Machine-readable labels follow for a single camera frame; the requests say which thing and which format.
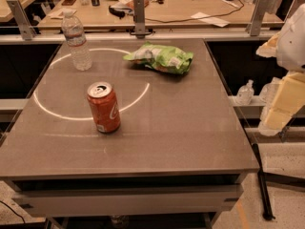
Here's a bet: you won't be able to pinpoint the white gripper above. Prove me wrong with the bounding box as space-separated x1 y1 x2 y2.
255 4 305 136

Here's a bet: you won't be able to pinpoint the orange soda can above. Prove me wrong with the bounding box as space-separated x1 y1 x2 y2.
87 82 121 134

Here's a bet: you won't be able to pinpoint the small clear bottle on ledge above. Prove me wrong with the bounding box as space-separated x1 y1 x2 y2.
235 79 254 105

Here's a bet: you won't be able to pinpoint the clear plastic water bottle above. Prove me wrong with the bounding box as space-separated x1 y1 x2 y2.
61 9 92 71

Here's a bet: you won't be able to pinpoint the white paper sheet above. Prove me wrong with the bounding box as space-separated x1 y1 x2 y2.
192 12 229 28

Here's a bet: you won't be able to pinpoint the green chip bag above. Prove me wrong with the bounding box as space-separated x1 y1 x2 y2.
123 42 193 74

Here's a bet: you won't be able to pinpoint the black floor pole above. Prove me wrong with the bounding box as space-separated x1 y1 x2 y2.
252 143 275 221

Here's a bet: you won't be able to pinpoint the white table drawer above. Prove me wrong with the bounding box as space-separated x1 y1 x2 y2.
13 185 243 218

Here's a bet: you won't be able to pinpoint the black sunglasses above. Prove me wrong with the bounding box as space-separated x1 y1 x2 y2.
109 7 125 19

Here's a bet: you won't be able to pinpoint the brown phone on desk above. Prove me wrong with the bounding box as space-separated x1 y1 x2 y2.
62 0 76 6

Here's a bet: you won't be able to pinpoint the right metal bracket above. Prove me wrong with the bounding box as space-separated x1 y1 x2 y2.
246 0 270 36

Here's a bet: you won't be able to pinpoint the metal bracket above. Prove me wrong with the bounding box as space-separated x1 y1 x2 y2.
7 0 36 40
246 0 270 36
131 0 150 39

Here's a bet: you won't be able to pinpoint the black cable on desk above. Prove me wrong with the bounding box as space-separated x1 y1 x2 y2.
145 0 246 25

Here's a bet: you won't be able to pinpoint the middle metal bracket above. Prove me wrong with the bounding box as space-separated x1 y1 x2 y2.
131 0 150 39

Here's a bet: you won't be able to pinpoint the left metal bracket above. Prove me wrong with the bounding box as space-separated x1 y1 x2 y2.
7 0 36 40

